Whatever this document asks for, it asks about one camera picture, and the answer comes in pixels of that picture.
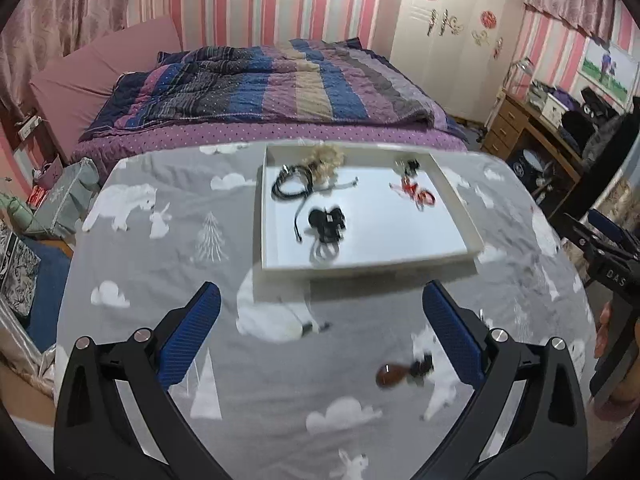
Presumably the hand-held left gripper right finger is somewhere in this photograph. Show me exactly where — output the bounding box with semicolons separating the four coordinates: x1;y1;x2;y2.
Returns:
415;280;591;480

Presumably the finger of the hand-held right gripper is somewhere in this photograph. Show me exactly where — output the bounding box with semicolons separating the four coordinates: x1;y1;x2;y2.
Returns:
562;213;608;262
586;209;640;253

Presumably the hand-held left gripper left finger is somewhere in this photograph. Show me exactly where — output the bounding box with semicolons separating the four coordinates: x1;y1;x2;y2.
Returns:
52;281;231;480

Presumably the brown pendant black cord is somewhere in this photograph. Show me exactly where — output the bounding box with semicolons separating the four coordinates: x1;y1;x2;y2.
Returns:
375;354;435;392

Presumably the white shallow tray box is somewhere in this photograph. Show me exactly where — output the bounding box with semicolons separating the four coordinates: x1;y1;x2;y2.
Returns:
252;141;485;303

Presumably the red cord bracelet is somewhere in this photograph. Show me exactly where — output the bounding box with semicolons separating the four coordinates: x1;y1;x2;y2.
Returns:
412;187;437;212

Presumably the black leather cord bracelet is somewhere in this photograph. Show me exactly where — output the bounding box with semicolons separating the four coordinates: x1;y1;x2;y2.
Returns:
271;162;317;244

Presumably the cream fabric scrunchie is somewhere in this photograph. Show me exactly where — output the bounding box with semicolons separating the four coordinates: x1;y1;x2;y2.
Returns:
300;145;346;184

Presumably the person's right forearm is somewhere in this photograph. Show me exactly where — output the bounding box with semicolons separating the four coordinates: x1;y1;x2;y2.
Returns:
592;375;635;422

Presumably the person's right hand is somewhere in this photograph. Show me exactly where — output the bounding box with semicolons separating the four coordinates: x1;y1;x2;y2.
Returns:
594;302;612;359

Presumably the dark cloth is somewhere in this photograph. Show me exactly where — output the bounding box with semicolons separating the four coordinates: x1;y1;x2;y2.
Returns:
562;107;640;221

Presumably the black round case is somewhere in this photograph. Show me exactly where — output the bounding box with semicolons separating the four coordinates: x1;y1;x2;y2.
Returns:
510;147;553;183

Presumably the grey printed blanket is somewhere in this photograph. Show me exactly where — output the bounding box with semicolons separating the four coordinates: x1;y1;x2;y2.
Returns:
52;142;598;480

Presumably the black speaker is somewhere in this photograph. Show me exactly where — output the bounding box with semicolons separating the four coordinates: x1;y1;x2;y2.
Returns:
580;87;618;121

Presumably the wooden desk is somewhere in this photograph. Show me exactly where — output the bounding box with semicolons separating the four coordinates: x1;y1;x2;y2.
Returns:
481;90;586;181

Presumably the blue floor mat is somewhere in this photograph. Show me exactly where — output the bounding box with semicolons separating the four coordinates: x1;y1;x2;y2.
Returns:
22;237;73;351

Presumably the desk lamp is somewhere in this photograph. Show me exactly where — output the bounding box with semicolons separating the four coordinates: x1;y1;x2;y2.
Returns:
505;56;535;93

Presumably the black white printed bag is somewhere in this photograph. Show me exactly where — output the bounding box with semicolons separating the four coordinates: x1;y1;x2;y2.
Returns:
0;225;41;316

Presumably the grey storage box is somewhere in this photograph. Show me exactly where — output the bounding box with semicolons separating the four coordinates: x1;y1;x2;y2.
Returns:
47;157;101;211

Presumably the purple dotted bed sheet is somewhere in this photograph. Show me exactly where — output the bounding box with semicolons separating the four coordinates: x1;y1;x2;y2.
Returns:
70;110;471;176

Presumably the white wardrobe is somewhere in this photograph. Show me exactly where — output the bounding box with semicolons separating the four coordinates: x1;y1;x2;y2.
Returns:
390;0;526;123

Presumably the green bottle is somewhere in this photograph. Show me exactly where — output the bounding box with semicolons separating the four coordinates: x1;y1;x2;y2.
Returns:
0;195;36;228

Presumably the pink small bag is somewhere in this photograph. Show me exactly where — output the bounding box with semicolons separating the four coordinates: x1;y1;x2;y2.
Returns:
32;157;63;186

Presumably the striped purple blue quilt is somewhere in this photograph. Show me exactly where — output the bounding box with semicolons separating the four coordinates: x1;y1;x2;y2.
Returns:
77;37;453;143

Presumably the pink headboard cushion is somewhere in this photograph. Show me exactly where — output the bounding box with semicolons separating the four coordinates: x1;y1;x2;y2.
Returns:
29;16;183;161

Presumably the pink patterned curtain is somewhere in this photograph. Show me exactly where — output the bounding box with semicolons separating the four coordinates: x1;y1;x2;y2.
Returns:
0;0;136;111

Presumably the landscape wall poster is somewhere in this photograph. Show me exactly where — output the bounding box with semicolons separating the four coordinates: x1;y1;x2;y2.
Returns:
580;40;640;108

